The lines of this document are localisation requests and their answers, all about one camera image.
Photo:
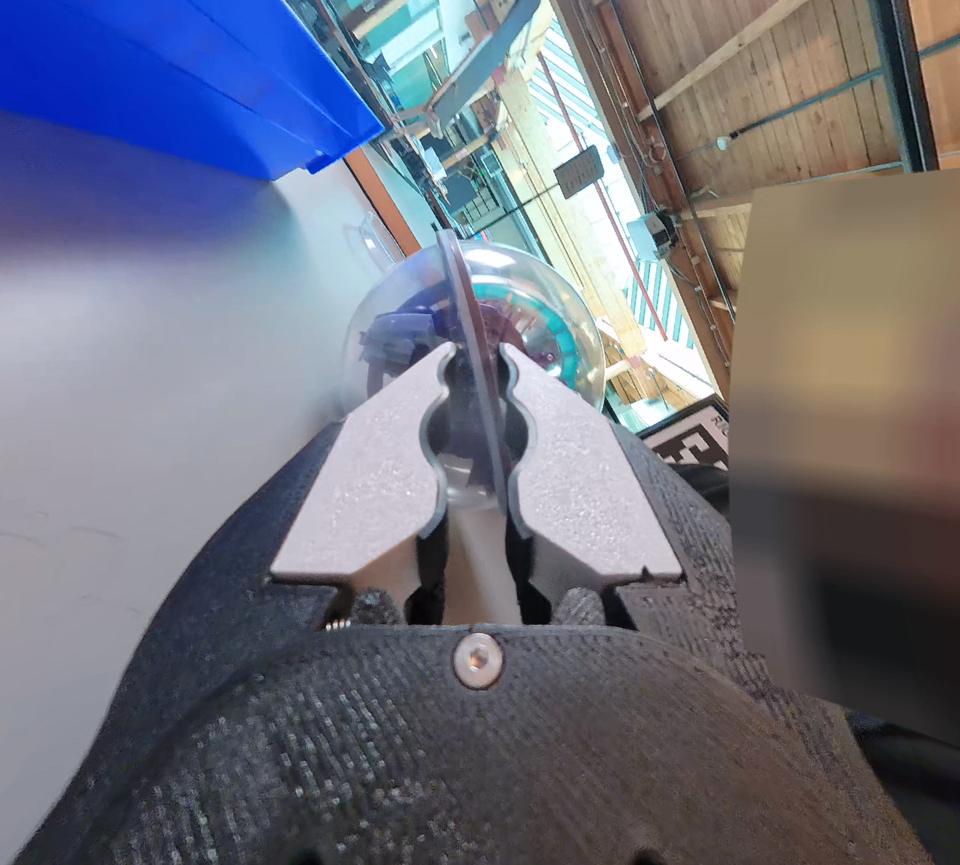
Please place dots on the clear maze ball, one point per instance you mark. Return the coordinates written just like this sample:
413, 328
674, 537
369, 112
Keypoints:
533, 318

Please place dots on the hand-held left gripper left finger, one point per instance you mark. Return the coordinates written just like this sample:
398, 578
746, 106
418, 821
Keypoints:
368, 490

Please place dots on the blue plastic bin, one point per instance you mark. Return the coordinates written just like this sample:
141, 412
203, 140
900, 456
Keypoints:
165, 25

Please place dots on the black and white marker tag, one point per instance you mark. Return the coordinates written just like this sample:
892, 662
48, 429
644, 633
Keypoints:
687, 438

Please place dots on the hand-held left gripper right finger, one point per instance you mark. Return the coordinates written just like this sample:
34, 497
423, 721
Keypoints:
593, 498

